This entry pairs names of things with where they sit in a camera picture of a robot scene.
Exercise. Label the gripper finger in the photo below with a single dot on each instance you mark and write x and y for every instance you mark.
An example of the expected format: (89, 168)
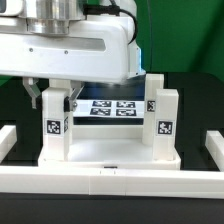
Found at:
(70, 103)
(30, 84)

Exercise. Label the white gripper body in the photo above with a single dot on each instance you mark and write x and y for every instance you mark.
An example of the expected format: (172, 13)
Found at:
(95, 50)

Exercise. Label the white desk top tray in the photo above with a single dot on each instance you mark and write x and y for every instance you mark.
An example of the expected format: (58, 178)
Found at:
(110, 146)

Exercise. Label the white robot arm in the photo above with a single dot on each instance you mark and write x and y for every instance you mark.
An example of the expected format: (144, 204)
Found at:
(52, 17)

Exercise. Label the fiducial marker sheet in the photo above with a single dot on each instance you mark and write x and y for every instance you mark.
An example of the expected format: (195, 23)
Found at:
(109, 109)

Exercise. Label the white U-shaped fence frame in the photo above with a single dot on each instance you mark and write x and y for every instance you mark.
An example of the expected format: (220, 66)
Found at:
(161, 180)

